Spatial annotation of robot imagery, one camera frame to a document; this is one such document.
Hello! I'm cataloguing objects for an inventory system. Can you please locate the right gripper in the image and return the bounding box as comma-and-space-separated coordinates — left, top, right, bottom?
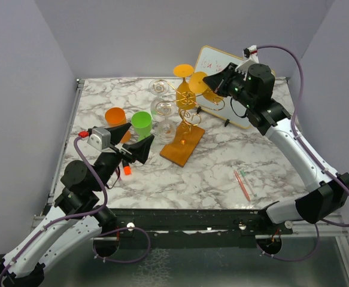
204, 62, 254, 108

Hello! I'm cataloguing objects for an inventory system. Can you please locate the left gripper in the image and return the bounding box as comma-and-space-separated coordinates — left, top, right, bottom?
93, 123, 155, 191

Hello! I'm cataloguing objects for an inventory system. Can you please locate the yellow plastic wine glass front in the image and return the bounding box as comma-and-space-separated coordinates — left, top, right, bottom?
189, 71, 223, 104

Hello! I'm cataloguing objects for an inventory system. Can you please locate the yellow plastic wine glass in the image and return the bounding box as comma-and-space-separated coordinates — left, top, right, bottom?
189, 71, 223, 104
173, 64, 196, 111

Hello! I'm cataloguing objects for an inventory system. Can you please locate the green plastic wine glass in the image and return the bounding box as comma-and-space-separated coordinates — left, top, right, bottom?
131, 111, 152, 141

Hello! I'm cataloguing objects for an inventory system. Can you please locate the orange plastic wine glass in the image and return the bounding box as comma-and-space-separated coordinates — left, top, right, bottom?
105, 107, 127, 127

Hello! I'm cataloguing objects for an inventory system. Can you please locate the clear wine glass front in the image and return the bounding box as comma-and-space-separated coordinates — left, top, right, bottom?
150, 97, 177, 144

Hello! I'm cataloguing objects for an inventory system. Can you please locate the clear wine glass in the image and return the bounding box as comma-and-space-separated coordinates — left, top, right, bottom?
148, 79, 169, 96
150, 97, 177, 144

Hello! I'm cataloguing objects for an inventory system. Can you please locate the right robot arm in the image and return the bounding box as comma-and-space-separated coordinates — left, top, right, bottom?
203, 63, 349, 234

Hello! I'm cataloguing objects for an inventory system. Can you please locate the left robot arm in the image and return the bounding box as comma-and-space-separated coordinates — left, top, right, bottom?
0, 123, 154, 286

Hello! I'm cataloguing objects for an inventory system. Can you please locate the yellow framed whiteboard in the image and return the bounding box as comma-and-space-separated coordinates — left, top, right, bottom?
192, 45, 277, 130

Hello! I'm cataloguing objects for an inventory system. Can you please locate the orange black highlighter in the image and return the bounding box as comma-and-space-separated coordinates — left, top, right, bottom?
122, 160, 132, 176

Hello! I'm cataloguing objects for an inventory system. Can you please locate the dark red pen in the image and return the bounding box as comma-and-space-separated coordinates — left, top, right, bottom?
116, 168, 121, 181

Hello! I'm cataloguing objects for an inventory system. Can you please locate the white green marker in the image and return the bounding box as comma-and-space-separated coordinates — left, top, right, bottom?
240, 170, 257, 197

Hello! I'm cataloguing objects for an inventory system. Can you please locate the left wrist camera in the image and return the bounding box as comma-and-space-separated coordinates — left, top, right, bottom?
78, 127, 111, 151

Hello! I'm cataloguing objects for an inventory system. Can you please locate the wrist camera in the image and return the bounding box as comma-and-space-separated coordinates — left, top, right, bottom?
235, 45, 259, 74
78, 127, 111, 151

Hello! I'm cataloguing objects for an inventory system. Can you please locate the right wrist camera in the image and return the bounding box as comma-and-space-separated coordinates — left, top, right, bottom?
235, 45, 259, 74

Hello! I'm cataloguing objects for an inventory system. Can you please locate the gold wire wine glass rack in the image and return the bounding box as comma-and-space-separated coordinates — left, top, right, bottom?
153, 74, 226, 168

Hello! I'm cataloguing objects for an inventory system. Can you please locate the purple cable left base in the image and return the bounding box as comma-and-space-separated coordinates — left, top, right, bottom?
94, 226, 151, 264

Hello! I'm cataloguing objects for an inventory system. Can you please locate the black front rail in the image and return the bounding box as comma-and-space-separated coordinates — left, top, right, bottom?
39, 206, 301, 249

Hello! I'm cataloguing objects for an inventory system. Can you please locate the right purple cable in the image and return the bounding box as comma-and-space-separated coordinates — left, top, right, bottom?
256, 44, 349, 228

